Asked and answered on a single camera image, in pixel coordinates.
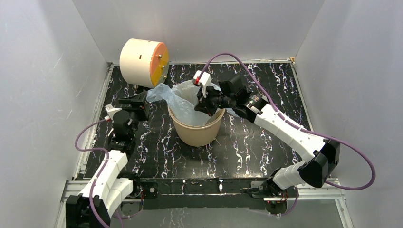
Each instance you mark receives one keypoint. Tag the translucent blue plastic trash bag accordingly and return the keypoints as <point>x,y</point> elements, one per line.
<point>181,99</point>

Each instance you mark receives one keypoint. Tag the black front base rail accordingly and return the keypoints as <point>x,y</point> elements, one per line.
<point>201,193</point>

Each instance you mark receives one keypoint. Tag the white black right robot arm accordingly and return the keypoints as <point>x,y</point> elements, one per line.
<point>319,154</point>

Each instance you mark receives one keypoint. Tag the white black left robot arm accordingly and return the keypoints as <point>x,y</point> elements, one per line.
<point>99,200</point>

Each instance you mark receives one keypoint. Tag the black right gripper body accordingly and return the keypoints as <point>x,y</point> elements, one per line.
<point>225,101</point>

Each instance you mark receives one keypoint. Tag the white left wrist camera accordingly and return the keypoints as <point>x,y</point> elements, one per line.
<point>110,112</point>

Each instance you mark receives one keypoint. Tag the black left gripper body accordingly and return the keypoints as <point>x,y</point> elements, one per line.
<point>137,115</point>

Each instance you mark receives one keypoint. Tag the white cylinder with orange face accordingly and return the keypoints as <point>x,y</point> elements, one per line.
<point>144,62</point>

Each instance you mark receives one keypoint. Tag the beige round trash bin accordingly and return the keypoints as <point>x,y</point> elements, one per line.
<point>198,136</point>

